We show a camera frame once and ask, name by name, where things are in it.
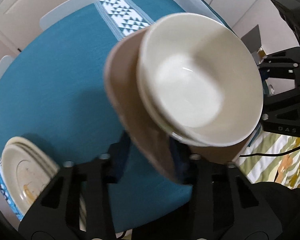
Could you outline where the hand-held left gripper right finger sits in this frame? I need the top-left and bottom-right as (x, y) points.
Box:
(169, 139), (283, 240)

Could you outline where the blue patterned tablecloth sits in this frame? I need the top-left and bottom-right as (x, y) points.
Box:
(0, 0), (193, 233)

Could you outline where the white plate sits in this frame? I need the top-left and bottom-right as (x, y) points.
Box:
(6, 136), (61, 178)

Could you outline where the black cable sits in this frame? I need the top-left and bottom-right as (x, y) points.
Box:
(239, 142), (300, 158)

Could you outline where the white panelled door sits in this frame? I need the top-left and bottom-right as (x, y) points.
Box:
(0, 0), (148, 58)

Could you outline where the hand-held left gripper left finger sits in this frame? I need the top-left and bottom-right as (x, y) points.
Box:
(18, 132), (132, 240)

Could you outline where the green striped printed blanket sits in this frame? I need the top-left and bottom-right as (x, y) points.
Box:
(237, 130), (300, 189)

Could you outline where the dark grey board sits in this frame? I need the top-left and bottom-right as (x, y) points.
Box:
(241, 24), (263, 56)

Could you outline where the cream plate with brown print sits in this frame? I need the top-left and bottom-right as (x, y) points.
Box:
(1, 140), (53, 217)

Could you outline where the blue white printed cloth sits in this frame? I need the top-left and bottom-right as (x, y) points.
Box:
(0, 160), (22, 221)

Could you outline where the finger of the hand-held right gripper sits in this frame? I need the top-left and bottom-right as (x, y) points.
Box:
(257, 50), (300, 80)
(263, 85), (300, 120)

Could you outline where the cream bowl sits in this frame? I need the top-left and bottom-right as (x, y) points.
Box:
(136, 62), (240, 147)
(137, 12), (264, 143)

